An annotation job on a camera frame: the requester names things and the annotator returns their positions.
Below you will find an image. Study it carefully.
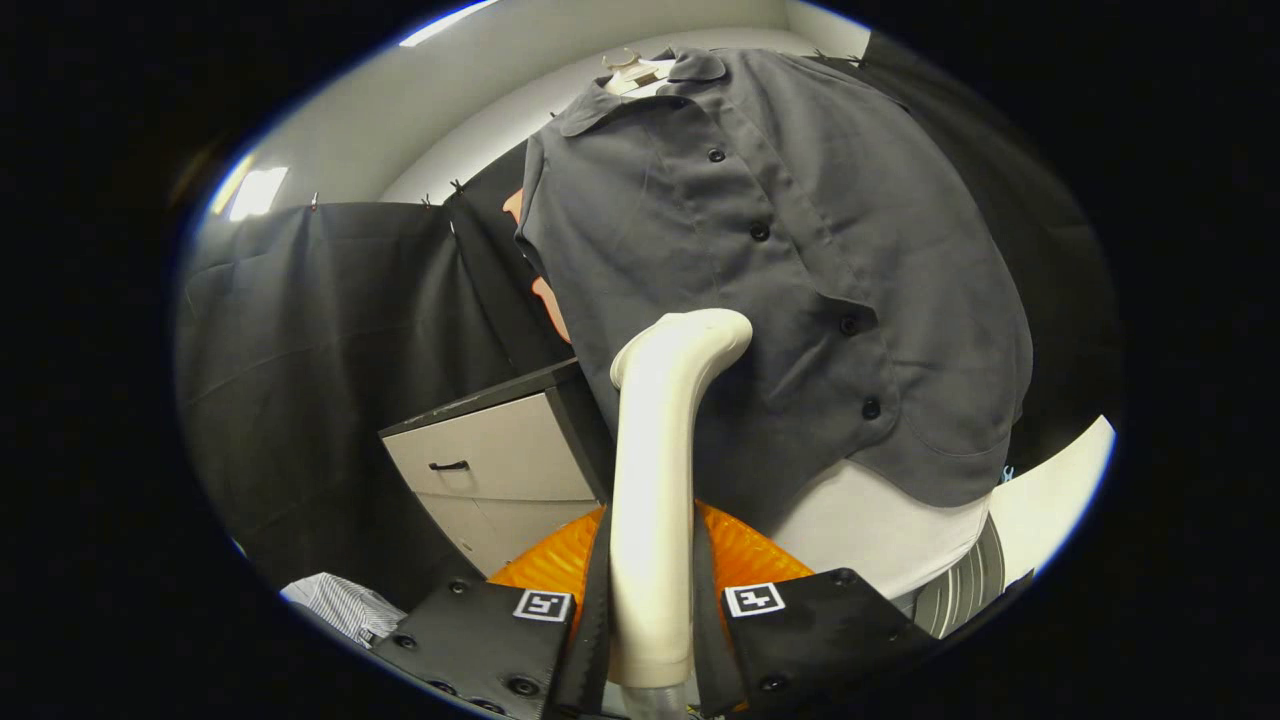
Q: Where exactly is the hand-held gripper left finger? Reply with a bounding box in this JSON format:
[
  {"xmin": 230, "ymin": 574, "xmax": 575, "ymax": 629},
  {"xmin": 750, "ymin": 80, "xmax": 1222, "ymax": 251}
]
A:
[{"xmin": 370, "ymin": 503, "xmax": 614, "ymax": 720}]

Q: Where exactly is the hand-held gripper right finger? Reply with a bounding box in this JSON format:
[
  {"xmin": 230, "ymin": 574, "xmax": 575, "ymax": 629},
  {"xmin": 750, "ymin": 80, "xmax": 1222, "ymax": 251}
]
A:
[{"xmin": 690, "ymin": 498, "xmax": 938, "ymax": 720}]

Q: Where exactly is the white garment steamer head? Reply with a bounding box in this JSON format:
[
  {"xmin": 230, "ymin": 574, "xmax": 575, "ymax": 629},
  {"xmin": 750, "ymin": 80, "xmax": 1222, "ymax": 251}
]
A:
[{"xmin": 608, "ymin": 308, "xmax": 753, "ymax": 720}]

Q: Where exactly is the grey button-up shirt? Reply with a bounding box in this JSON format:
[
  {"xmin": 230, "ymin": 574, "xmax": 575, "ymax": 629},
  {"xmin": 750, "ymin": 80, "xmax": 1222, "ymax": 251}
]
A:
[{"xmin": 515, "ymin": 45, "xmax": 1034, "ymax": 531}]

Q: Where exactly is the grey ribbed panel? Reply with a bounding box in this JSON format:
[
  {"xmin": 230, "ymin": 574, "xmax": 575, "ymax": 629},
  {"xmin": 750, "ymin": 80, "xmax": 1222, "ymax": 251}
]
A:
[{"xmin": 915, "ymin": 515, "xmax": 1006, "ymax": 638}]

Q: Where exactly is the striped white cloth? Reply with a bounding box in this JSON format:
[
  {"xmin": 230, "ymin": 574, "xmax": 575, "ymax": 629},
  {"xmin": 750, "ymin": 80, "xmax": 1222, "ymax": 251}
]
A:
[{"xmin": 282, "ymin": 572, "xmax": 406, "ymax": 646}]

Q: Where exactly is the drawer cabinet with dark top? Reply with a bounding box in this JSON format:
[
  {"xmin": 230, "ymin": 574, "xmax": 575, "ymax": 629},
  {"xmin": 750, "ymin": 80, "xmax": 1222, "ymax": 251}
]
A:
[{"xmin": 380, "ymin": 360, "xmax": 616, "ymax": 579}]

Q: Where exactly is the white side table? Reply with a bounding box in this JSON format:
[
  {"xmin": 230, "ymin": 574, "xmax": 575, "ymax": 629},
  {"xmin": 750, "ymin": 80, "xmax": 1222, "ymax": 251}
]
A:
[{"xmin": 988, "ymin": 415, "xmax": 1116, "ymax": 583}]

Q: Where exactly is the long ceiling strip light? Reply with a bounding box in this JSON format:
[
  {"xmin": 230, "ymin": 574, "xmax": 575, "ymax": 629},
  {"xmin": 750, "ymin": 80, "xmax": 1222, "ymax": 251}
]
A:
[{"xmin": 228, "ymin": 165, "xmax": 291, "ymax": 223}]

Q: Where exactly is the ceiling panel light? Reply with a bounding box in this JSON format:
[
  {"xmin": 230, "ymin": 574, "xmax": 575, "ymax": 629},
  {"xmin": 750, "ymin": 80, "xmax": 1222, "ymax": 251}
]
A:
[{"xmin": 400, "ymin": 0, "xmax": 501, "ymax": 48}]

